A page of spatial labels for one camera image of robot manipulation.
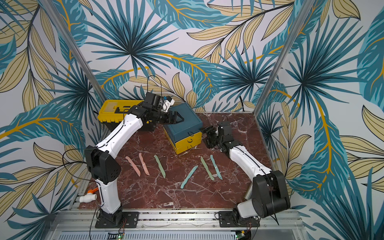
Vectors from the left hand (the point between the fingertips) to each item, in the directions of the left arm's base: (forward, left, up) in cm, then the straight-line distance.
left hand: (178, 121), depth 81 cm
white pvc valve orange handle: (-33, +45, -23) cm, 61 cm away
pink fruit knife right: (-17, +20, -25) cm, 36 cm away
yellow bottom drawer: (-5, -6, -15) cm, 16 cm away
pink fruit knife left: (-15, +27, -24) cm, 39 cm away
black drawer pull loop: (-4, -6, -14) cm, 16 cm away
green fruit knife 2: (-15, -17, -26) cm, 34 cm away
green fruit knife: (-17, +10, -25) cm, 32 cm away
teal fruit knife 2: (-18, -24, -25) cm, 39 cm away
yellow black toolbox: (+14, +43, -8) cm, 46 cm away
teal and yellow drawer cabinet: (-3, -5, -8) cm, 10 cm away
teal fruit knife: (-21, -6, -25) cm, 33 cm away
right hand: (-3, -12, -6) cm, 14 cm away
